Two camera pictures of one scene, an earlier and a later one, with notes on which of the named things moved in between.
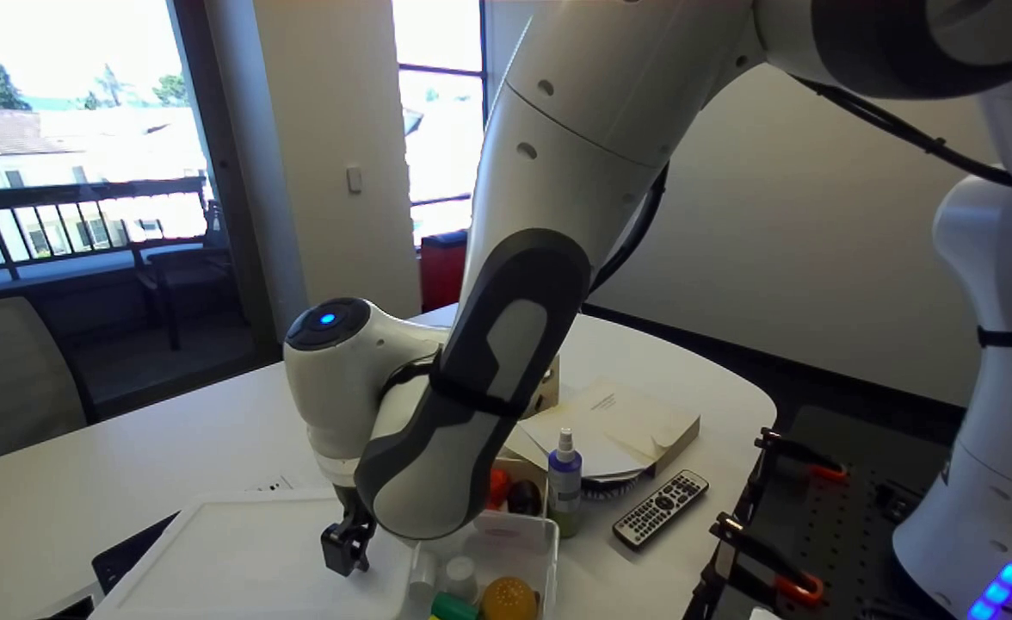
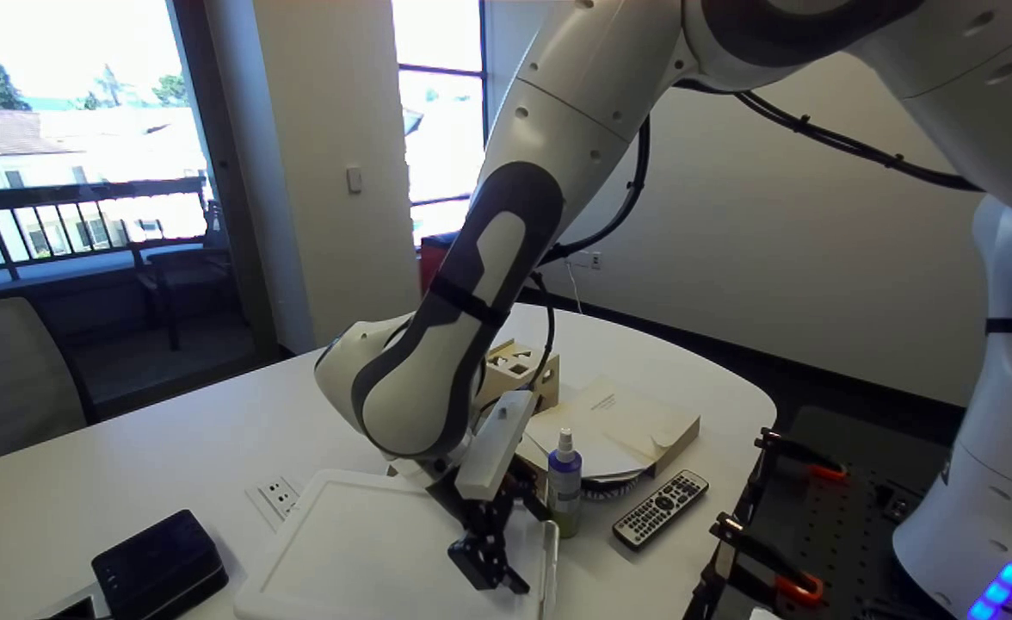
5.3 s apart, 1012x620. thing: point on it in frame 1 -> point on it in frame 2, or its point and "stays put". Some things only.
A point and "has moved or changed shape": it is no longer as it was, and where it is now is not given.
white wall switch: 357,179 stays put
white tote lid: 265,558 has moved or changed shape
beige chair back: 11,381 stays put
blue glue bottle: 567,473 stays put
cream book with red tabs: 621,433 stays put
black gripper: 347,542 -> 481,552
